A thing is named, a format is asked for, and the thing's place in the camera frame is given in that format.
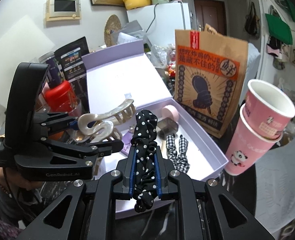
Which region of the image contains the pearl white claw clip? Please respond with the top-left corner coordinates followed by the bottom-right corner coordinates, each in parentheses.
top-left (78, 99), bottom-right (136, 143)

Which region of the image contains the flower decorated hair clip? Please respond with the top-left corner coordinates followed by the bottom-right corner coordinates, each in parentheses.
top-left (128, 125), bottom-right (136, 134)

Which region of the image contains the black polka dot scrunchie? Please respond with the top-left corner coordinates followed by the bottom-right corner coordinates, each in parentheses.
top-left (131, 110), bottom-right (158, 213)

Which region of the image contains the pink round compact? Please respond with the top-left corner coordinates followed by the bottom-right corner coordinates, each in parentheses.
top-left (161, 105), bottom-right (179, 122)

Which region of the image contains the checkered black white scrunchie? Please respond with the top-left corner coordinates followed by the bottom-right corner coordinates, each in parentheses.
top-left (166, 134), bottom-right (190, 173)

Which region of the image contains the person's left hand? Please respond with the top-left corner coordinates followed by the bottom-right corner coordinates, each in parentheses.
top-left (0, 167), bottom-right (43, 191)

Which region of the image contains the red bottle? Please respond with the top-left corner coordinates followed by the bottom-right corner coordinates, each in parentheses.
top-left (45, 80), bottom-right (78, 112)

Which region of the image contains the purple hair clip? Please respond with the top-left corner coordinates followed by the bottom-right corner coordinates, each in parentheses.
top-left (120, 131), bottom-right (134, 156)

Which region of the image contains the light blue covered chair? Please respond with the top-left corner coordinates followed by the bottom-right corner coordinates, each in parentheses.
top-left (255, 138), bottom-right (295, 233)

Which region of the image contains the lavender gift box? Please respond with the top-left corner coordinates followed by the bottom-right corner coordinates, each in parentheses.
top-left (81, 38), bottom-right (229, 214)

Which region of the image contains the black printed booklet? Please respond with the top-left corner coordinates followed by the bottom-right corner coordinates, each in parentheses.
top-left (54, 37), bottom-right (89, 82)

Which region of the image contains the lower pink panda cup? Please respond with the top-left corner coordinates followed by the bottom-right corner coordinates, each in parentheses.
top-left (224, 104), bottom-right (283, 176)

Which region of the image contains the upper pink paper cup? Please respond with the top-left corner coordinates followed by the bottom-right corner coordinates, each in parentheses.
top-left (242, 79), bottom-right (295, 140)

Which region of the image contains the brown paper food bag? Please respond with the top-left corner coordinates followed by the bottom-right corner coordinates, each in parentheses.
top-left (174, 30), bottom-right (248, 138)

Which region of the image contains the white refrigerator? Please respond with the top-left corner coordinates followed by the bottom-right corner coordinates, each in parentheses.
top-left (127, 2), bottom-right (191, 47)

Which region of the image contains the brown entrance door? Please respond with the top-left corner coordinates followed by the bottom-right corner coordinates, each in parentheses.
top-left (194, 0), bottom-right (227, 35)

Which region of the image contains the green tote bag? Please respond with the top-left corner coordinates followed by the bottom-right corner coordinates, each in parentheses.
top-left (265, 14), bottom-right (293, 45)

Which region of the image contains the wall intercom panel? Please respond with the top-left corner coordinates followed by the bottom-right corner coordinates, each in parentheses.
top-left (46, 0), bottom-right (81, 22)

